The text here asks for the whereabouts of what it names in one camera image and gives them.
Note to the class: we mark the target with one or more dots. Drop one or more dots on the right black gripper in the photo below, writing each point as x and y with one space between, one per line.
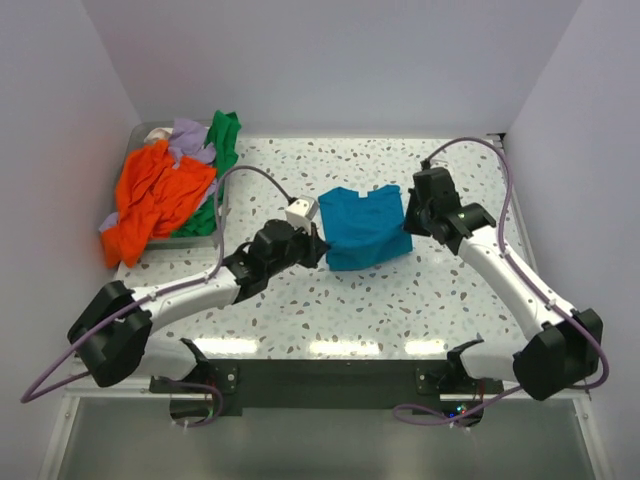
410 224

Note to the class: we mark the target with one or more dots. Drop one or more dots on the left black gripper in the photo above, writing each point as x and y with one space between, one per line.
314 246

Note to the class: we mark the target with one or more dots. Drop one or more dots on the blue t shirt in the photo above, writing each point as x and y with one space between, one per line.
363 231

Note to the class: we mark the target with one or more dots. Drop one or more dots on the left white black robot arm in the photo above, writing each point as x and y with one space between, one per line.
112 336

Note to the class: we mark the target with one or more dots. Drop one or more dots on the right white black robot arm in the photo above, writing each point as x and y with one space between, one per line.
561 342

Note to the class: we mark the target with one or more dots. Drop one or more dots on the green t shirt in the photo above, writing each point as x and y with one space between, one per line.
222 134

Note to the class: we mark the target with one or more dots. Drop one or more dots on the orange t shirt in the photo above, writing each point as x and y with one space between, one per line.
154 196

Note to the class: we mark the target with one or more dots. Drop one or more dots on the lilac t shirt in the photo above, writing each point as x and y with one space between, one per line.
188 141

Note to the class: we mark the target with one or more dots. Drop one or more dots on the pale pink t shirt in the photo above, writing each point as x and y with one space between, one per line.
158 134

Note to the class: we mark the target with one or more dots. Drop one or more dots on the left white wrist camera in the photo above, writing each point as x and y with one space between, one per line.
301 211

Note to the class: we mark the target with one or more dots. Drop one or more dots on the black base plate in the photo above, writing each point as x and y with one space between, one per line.
320 384

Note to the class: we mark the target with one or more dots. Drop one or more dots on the aluminium frame rail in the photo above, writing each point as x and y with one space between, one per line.
134 387

